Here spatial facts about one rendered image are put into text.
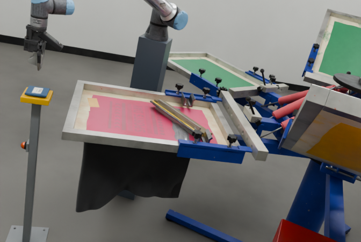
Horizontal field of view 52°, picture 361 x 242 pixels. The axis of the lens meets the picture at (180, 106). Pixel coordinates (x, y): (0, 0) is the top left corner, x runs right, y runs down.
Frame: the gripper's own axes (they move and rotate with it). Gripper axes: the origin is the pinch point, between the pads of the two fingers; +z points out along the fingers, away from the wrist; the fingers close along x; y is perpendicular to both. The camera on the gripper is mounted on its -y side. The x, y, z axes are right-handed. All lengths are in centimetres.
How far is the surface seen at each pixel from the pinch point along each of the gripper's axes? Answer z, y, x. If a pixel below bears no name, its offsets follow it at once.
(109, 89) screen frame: 11.3, -33.5, -14.3
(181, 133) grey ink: 13, -70, 23
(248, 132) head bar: 5, -100, 27
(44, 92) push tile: 11.8, -2.8, 1.0
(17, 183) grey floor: 109, 20, -52
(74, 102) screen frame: 9.8, -18.6, 11.8
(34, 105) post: 19.2, 1.3, 2.2
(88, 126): 13.3, -27.3, 27.0
